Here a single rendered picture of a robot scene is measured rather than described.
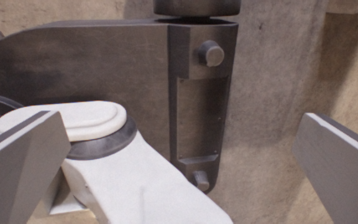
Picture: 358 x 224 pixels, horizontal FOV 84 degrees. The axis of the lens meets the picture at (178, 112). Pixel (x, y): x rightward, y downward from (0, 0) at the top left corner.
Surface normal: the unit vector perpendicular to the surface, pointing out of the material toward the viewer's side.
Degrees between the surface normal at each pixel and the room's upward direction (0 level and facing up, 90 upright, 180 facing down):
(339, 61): 0
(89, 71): 0
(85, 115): 90
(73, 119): 90
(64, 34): 0
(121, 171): 90
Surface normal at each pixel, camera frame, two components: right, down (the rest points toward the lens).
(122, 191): 0.00, -0.87
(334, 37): 0.19, 0.48
